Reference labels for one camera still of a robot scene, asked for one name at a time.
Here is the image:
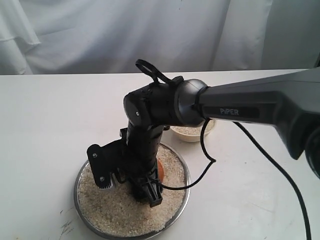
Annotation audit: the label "brown wooden cup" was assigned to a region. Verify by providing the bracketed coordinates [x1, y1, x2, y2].
[157, 159, 165, 183]

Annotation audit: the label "cream ceramic bowl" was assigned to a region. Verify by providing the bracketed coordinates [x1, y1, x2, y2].
[170, 128, 214, 143]

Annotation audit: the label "beige granular contents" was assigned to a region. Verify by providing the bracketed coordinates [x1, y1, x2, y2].
[170, 119, 216, 136]

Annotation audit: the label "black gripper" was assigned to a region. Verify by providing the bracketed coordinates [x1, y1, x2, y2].
[86, 123, 164, 208]

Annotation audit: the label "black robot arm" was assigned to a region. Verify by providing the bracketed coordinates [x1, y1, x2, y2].
[87, 68, 320, 207]

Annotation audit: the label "round steel tray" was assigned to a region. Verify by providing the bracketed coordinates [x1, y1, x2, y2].
[73, 141, 192, 239]

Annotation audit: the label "greenish-grey granular food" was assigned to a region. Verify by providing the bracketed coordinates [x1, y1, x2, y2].
[77, 144, 188, 236]

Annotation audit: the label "white cloth backdrop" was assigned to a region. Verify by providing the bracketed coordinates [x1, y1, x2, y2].
[0, 0, 320, 75]

